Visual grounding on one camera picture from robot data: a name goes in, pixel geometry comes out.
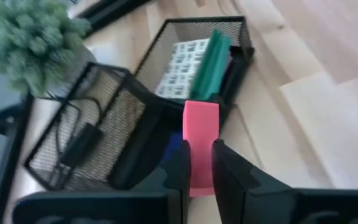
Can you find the black mesh desk organizer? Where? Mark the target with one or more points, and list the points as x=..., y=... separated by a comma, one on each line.
x=129, y=124

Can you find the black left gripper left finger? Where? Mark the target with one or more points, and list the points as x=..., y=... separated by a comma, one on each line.
x=179, y=174

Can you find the blue eraser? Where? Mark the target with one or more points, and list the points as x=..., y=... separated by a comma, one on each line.
x=173, y=146

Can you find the patterned green-edged notepad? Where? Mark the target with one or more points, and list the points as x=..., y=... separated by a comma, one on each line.
x=191, y=68

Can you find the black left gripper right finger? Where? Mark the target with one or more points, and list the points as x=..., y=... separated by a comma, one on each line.
x=228, y=180

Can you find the green artificial potted plant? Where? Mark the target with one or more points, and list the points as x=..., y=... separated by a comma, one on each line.
x=30, y=43

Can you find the pink eraser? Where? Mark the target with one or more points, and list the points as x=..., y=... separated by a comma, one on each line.
x=200, y=130

